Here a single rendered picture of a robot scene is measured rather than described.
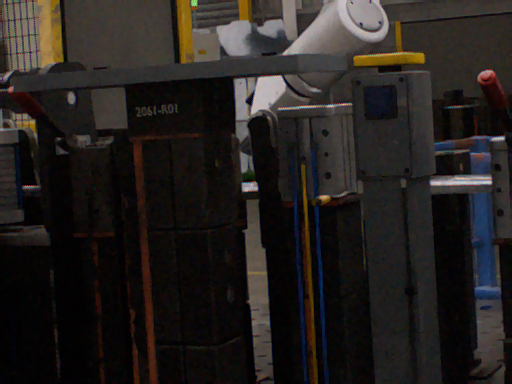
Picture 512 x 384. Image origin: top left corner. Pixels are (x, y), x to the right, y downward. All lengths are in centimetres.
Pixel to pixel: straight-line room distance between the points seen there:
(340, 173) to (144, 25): 377
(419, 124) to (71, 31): 361
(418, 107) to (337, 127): 22
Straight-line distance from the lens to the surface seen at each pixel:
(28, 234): 167
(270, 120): 159
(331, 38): 168
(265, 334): 227
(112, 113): 502
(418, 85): 131
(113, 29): 505
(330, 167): 150
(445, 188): 157
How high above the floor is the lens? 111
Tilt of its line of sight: 3 degrees down
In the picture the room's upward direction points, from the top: 4 degrees counter-clockwise
